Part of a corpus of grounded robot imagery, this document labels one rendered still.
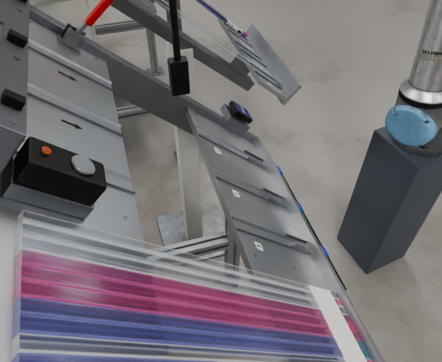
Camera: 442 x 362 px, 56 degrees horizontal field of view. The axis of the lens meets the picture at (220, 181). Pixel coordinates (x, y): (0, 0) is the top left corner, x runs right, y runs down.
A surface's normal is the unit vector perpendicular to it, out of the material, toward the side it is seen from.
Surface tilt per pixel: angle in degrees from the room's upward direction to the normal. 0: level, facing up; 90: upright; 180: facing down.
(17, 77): 43
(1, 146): 90
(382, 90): 0
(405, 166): 90
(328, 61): 0
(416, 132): 97
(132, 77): 90
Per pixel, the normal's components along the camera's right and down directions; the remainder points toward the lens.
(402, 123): -0.66, 0.63
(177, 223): 0.00, -0.68
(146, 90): 0.29, 0.70
